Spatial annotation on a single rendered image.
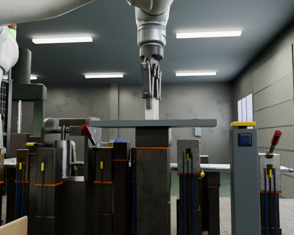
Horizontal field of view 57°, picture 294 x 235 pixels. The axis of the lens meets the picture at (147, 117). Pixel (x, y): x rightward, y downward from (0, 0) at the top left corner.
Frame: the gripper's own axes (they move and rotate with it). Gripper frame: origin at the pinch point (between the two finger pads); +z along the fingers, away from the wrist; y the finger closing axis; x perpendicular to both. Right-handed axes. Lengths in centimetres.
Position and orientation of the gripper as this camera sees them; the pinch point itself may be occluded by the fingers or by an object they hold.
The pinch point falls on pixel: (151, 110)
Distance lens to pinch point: 85.0
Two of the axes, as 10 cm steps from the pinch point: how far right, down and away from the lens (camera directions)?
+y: 3.6, 0.7, 9.3
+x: -9.3, 0.3, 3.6
